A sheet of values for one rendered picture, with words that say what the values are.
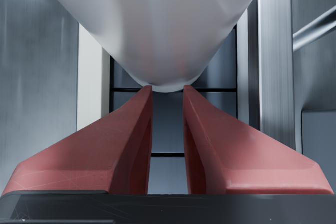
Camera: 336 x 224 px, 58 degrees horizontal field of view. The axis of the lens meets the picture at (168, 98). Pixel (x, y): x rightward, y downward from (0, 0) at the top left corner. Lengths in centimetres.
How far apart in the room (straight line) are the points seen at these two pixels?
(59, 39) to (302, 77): 19
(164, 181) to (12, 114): 13
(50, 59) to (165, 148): 12
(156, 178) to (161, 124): 3
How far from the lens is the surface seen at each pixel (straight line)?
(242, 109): 19
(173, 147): 18
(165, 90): 16
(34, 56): 26
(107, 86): 16
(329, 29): 20
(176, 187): 18
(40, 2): 27
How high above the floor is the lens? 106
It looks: 86 degrees down
